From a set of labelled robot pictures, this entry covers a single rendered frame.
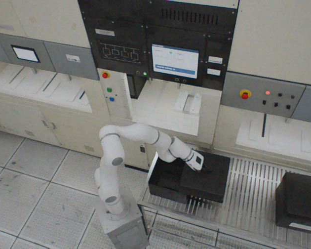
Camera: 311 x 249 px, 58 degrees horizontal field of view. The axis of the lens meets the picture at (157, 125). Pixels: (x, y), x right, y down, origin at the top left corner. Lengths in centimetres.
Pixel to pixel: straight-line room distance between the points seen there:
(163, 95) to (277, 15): 132
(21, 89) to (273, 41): 226
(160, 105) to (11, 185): 188
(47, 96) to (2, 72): 66
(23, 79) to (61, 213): 137
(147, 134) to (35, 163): 222
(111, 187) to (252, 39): 111
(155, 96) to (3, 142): 206
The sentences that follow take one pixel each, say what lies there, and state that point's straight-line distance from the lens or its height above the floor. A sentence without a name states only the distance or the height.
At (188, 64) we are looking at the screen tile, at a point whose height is 157.
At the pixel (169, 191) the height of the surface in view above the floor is 90.
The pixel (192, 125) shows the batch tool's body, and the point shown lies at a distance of 231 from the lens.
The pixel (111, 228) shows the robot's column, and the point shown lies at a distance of 207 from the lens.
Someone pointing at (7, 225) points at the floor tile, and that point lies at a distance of 326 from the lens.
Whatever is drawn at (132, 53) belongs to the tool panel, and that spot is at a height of 159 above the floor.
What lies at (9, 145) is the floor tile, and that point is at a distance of 378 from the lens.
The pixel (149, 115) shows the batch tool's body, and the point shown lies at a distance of 238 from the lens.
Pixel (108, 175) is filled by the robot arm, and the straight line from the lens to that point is 160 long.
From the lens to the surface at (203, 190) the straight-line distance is 181.
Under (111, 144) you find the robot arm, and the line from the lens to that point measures 141.
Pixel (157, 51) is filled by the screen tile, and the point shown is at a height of 163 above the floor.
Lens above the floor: 269
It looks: 52 degrees down
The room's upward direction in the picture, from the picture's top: 5 degrees counter-clockwise
